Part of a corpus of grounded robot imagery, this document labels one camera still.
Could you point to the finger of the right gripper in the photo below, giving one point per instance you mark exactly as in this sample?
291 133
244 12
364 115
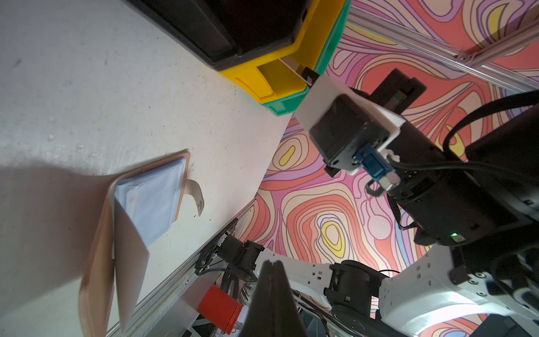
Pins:
309 76

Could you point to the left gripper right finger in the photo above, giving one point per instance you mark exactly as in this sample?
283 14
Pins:
287 321

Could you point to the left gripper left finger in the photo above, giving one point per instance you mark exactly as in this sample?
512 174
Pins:
260 318

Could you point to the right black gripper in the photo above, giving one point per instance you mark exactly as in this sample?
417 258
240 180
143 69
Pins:
490 196

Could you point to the white card with black stripe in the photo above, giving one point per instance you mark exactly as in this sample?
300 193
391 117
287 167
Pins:
296 68

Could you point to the tan leather card holder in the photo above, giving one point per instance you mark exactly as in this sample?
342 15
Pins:
140 206

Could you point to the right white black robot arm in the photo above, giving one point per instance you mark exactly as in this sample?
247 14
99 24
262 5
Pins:
444 284

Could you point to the green plastic bin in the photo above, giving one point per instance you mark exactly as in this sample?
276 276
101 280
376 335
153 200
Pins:
293 76

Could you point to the red cylindrical button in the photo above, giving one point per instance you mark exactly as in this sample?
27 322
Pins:
220 309

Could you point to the yellow plastic bin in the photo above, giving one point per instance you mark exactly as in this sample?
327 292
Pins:
248 76

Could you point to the black plastic bin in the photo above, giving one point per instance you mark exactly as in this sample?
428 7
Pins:
224 34

